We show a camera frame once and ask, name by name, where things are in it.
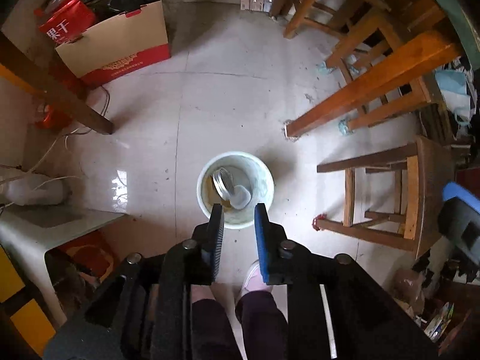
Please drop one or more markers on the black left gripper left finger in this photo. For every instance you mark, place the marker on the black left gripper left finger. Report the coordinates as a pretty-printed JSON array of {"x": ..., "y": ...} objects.
[{"x": 143, "y": 309}]

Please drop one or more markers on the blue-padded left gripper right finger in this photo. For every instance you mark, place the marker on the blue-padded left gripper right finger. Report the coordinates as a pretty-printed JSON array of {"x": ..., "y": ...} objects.
[{"x": 335, "y": 309}]

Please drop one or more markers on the round metal tin lid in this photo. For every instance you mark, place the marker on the round metal tin lid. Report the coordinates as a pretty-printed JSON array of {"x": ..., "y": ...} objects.
[{"x": 223, "y": 183}]

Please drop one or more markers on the brown cardboard box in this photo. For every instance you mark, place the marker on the brown cardboard box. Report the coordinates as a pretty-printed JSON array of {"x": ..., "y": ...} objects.
[{"x": 211, "y": 196}]

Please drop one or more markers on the white trash bucket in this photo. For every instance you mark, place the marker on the white trash bucket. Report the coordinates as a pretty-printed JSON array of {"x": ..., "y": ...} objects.
[{"x": 237, "y": 181}]

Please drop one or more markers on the white plastic stool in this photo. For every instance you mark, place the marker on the white plastic stool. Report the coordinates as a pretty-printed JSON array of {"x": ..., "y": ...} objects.
[{"x": 29, "y": 232}]

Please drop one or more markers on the wooden stool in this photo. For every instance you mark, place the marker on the wooden stool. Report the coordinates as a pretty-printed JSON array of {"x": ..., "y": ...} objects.
[{"x": 393, "y": 197}]

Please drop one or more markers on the light blue paper bag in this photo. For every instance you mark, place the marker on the light blue paper bag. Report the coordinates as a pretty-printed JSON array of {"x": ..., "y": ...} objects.
[{"x": 453, "y": 87}]

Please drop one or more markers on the wooden table leg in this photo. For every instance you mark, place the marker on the wooden table leg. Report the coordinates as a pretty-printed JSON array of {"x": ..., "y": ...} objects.
[{"x": 414, "y": 59}]

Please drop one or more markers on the red white cardboard box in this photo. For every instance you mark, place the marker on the red white cardboard box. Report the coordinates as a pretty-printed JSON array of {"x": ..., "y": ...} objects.
[{"x": 117, "y": 46}]

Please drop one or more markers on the red gift tin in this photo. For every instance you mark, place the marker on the red gift tin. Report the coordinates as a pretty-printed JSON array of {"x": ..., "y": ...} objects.
[{"x": 66, "y": 20}]

